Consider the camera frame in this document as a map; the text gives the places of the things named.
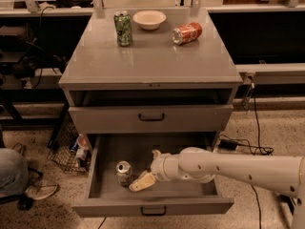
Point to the white sandal shoe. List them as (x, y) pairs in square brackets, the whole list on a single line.
[(41, 189)]

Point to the grey drawer cabinet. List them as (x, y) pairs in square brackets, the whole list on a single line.
[(153, 71)]

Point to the blue can in basket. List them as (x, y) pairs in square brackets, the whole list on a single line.
[(73, 147)]

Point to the orange soda can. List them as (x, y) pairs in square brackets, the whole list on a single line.
[(186, 33)]

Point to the black top drawer handle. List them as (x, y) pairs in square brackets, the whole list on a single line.
[(151, 117)]

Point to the silver green 7up can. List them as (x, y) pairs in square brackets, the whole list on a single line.
[(123, 171)]

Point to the black power adapter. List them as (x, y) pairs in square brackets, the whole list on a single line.
[(227, 144)]

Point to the white ceramic bowl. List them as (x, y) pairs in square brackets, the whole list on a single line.
[(149, 19)]

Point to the black middle drawer handle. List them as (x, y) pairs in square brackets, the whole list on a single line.
[(147, 211)]

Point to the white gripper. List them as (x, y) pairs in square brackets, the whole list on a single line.
[(159, 166)]

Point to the green patterned soda can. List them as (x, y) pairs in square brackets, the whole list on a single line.
[(123, 26)]

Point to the black wire basket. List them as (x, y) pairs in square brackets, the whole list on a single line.
[(61, 149)]

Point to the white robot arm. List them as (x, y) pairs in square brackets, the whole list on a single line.
[(282, 174)]

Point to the black drawer handle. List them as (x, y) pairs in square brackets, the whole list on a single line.
[(147, 211), (151, 117)]

